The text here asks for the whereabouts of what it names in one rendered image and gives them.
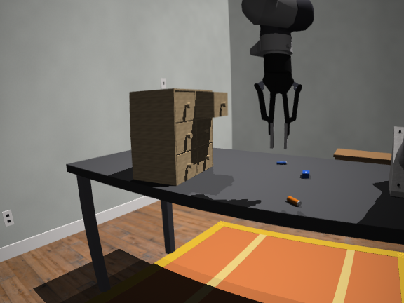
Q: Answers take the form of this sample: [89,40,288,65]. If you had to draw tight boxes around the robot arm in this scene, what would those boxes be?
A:
[241,0,314,57]

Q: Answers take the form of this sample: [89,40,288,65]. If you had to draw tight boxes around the light wooden chest of drawers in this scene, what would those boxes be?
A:
[129,88,213,186]

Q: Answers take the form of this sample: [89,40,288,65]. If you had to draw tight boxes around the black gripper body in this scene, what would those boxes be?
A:
[262,53,294,94]

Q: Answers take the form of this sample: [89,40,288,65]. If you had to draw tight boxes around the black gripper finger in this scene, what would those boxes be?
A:
[254,80,276,149]
[281,80,302,149]

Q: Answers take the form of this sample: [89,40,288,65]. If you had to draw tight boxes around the orange and grey battery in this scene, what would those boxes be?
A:
[287,196,302,206]

